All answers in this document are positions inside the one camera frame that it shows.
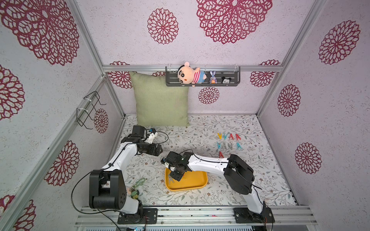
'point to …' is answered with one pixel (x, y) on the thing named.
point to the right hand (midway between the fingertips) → (173, 173)
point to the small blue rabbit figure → (213, 79)
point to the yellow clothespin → (220, 135)
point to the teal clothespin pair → (218, 145)
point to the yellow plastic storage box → (191, 181)
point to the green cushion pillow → (157, 104)
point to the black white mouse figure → (226, 81)
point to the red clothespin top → (237, 136)
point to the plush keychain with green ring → (133, 193)
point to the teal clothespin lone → (225, 136)
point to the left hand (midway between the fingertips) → (155, 149)
